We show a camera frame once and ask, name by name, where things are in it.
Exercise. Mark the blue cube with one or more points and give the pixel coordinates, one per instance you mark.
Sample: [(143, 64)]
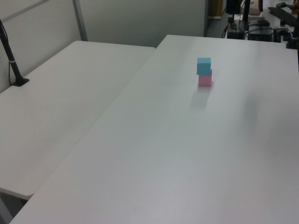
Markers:
[(203, 66)]

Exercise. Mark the pink cube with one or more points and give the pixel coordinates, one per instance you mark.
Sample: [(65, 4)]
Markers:
[(205, 80)]

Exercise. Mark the small black box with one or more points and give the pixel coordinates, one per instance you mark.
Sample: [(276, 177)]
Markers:
[(234, 35)]

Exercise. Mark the yellow wooden desk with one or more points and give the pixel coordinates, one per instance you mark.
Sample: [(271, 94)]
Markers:
[(215, 7)]

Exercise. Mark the black electronics box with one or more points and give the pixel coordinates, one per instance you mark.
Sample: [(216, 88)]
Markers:
[(259, 35)]

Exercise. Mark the black monitor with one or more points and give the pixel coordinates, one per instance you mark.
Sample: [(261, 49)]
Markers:
[(233, 5)]

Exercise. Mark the black monitor stand pole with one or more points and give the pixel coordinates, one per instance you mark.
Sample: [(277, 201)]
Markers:
[(246, 14)]

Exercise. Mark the long black bar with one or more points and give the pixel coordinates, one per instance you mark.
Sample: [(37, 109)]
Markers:
[(283, 14)]

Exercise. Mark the black camera stand pole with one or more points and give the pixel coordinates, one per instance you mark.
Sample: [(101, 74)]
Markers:
[(11, 63)]

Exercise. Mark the black clamp bracket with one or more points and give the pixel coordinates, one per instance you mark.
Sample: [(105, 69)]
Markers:
[(279, 35)]

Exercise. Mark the black table clamp mount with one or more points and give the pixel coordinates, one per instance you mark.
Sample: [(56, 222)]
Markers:
[(292, 39)]

